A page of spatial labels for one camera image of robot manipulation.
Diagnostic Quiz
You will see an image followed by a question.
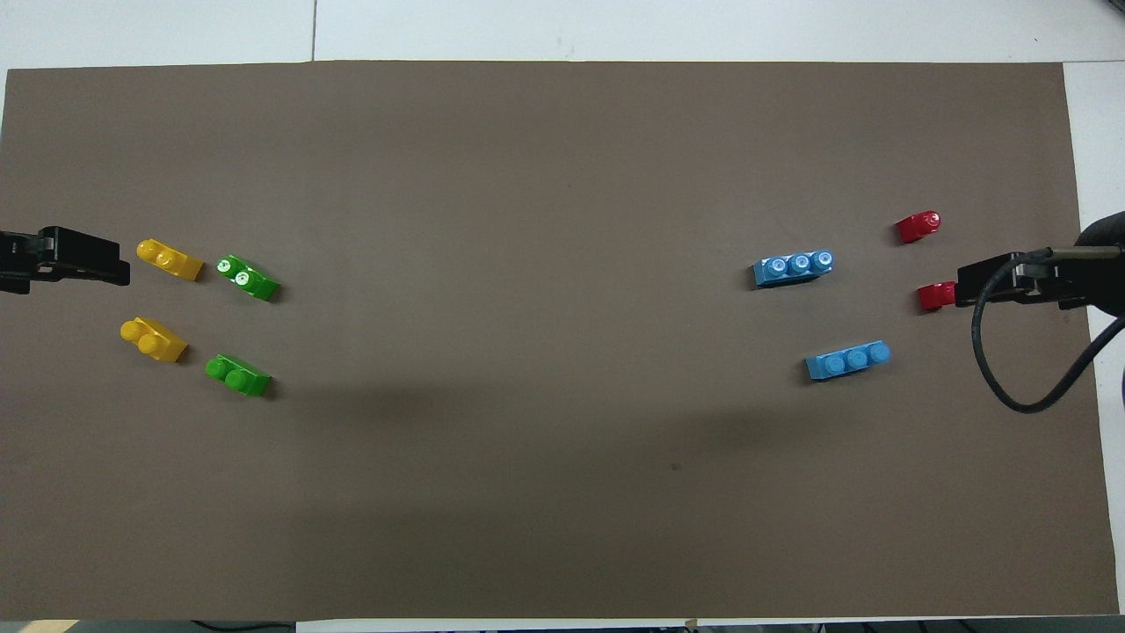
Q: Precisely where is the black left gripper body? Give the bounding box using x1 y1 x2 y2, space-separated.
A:
0 230 43 295

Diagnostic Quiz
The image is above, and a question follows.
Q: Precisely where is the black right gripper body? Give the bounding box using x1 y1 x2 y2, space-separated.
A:
1020 249 1091 310

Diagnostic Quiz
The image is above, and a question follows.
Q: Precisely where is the green two-stud brick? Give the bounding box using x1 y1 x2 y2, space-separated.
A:
205 353 272 398
215 254 280 302

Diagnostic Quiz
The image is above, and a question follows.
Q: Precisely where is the blue three-stud brick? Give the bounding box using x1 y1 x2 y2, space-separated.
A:
752 251 834 289
805 340 891 382

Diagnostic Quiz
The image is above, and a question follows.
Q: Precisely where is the yellow two-stud brick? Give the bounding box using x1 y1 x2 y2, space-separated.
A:
120 316 189 364
136 238 205 282

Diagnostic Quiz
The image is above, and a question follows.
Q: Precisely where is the brown table mat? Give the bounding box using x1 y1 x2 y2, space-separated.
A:
0 60 1119 622

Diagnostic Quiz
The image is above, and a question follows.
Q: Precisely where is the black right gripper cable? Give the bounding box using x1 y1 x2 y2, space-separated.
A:
971 249 1125 414

